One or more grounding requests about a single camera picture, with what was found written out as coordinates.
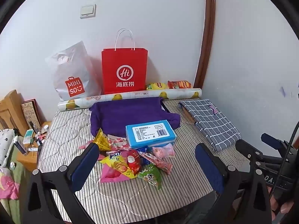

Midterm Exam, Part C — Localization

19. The yellow chips bag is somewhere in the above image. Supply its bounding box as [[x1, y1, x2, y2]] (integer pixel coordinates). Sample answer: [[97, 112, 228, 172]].
[[146, 83, 169, 91]]

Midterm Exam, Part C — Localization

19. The red Haidilao paper bag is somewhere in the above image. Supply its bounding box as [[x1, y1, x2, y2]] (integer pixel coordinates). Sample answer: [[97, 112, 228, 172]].
[[101, 28, 148, 94]]

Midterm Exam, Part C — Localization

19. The white Miniso plastic bag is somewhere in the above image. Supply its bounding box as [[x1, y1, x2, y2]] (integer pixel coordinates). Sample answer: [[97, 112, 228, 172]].
[[45, 41, 101, 101]]

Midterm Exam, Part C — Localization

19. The pink peach cake packet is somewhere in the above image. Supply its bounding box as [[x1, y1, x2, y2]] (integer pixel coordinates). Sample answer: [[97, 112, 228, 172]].
[[152, 143, 175, 159]]

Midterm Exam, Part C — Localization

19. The rolled lemon print mat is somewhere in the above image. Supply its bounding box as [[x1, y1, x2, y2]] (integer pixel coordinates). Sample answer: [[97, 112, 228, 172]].
[[58, 88, 202, 112]]

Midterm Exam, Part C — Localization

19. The red gold snack packet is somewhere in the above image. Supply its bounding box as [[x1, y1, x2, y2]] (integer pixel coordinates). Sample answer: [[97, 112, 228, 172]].
[[127, 149, 141, 175]]

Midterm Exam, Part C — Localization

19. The pink floral cloth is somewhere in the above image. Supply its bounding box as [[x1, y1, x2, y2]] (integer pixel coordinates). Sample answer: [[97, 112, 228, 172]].
[[0, 167, 20, 200]]

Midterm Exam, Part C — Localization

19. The gold triangular snack packet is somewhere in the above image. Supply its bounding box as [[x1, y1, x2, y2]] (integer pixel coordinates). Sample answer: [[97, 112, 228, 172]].
[[93, 128, 112, 152]]

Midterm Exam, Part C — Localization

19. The red orange chips bag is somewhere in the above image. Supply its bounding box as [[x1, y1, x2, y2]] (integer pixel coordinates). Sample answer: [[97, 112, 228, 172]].
[[167, 80, 192, 89]]

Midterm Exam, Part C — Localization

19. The blue tissue pack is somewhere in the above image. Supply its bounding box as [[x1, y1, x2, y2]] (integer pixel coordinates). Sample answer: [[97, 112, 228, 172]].
[[126, 120, 176, 149]]

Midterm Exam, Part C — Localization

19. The grey checked folded cloth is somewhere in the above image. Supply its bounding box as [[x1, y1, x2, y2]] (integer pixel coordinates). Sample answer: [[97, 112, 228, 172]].
[[179, 100, 242, 152]]

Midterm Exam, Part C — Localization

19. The white green tube box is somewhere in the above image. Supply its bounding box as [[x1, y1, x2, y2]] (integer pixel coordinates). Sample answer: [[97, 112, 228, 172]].
[[23, 129, 34, 145]]

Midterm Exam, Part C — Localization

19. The purple cloth basket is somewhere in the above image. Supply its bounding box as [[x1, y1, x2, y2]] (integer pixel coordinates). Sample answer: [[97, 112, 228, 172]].
[[90, 97, 180, 137]]

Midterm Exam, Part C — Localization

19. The patterned brown book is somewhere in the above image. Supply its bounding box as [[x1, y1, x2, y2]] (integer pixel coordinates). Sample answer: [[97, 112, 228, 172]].
[[21, 99, 41, 129]]

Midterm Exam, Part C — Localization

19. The yellow pink snack bag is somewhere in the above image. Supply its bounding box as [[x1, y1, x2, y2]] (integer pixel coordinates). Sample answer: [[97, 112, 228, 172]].
[[100, 151, 136, 183]]

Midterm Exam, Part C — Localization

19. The green triangular snack packet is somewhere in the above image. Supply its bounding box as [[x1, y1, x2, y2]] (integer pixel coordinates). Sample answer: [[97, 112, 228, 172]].
[[137, 163, 162, 190]]

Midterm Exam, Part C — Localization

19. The blue cookie packet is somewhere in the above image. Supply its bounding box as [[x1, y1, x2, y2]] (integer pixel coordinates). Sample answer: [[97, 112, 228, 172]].
[[137, 146, 152, 153]]

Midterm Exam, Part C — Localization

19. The white strawberry candy packet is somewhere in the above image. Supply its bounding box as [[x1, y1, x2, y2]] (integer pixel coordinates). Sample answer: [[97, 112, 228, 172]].
[[107, 135, 130, 151]]

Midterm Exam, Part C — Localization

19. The wooden headboard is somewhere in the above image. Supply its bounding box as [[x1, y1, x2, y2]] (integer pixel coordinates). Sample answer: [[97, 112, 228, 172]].
[[0, 90, 29, 136]]

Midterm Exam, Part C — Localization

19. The white spotted pillow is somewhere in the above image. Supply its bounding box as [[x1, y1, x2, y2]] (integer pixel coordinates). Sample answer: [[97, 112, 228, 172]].
[[0, 129, 15, 167]]

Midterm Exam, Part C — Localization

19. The brown wooden door frame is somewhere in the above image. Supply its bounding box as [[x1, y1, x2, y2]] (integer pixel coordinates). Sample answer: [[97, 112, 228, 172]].
[[194, 0, 216, 88]]

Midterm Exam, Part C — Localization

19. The wooden bedside table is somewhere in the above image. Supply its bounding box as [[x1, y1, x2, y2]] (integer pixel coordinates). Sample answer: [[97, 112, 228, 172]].
[[16, 121, 52, 171]]

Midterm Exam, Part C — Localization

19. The white wall switch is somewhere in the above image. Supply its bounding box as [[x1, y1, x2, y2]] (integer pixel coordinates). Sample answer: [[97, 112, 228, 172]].
[[80, 4, 96, 19]]

